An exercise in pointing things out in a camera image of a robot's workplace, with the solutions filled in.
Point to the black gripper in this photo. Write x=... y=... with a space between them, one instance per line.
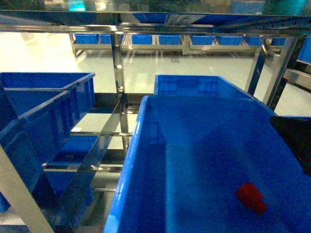
x=296 y=132

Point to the red block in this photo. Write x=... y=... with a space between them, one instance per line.
x=251 y=198

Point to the stainless steel shelf rack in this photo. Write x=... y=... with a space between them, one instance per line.
x=273 y=21

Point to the blue crate middle shelf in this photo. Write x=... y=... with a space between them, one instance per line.
x=187 y=158

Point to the blue crate behind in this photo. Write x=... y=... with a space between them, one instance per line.
x=197 y=86

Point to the blue crate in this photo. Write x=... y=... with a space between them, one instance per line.
x=197 y=86
x=80 y=86
x=34 y=126

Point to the blue crate left far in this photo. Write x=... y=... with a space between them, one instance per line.
x=80 y=86

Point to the blue crate left near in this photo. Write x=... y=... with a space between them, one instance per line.
x=34 y=126

